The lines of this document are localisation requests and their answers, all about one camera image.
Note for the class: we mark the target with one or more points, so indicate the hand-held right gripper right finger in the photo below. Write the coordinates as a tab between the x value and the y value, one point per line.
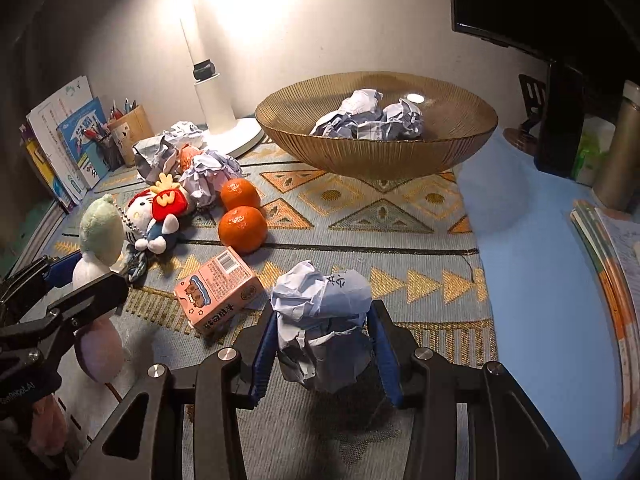
385	360

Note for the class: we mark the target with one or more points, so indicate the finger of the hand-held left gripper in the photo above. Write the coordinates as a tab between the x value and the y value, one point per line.
95	295
62	267

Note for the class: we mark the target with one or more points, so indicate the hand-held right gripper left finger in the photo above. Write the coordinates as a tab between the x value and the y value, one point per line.
262	360

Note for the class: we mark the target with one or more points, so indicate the white paper ball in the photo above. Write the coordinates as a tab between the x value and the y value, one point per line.
186	131
361	102
155	155
305	300
404	116
212	175
377	131
331	127

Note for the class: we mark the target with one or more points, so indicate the orange tangerine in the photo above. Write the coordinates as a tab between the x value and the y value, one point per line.
242	229
240	194

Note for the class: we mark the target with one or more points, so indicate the orange red snack packet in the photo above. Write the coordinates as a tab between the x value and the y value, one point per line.
188	156

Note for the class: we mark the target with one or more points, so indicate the golden ribbed glass bowl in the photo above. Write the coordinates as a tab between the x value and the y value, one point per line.
380	157

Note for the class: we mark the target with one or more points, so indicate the person's left hand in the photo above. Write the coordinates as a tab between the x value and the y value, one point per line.
49	425

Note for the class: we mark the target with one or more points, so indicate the pink juice carton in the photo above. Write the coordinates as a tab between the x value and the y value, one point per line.
220	285

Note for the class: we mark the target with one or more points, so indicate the yellow book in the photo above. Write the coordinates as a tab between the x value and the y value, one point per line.
37	165

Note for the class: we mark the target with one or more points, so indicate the black mesh pen holder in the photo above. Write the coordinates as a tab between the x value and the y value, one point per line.
110	152

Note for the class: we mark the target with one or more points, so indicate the patterned woven table mat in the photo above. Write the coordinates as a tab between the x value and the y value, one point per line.
350	240

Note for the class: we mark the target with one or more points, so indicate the blue illustrated booklet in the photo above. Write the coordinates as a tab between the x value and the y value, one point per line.
80	132

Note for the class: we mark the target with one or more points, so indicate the bunch of red pens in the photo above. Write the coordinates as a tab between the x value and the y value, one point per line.
95	134

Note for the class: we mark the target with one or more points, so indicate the beige pen holder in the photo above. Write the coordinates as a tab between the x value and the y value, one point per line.
134	135

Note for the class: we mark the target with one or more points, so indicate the white paper booklet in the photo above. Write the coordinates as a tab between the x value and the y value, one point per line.
60	100

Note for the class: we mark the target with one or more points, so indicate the white desk lamp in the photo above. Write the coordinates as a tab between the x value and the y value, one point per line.
215	95

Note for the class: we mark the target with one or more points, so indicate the stack of notebooks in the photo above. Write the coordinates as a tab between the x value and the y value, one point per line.
610	270

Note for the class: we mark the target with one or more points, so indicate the green tissue pack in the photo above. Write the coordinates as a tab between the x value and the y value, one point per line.
592	152

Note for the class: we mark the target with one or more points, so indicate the black phone stand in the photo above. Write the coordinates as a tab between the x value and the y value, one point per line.
529	95

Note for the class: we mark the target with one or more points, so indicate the metal thermos bottle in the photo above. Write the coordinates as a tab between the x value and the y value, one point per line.
620	160

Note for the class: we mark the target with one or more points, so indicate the black monitor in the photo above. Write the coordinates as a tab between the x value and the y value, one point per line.
525	0

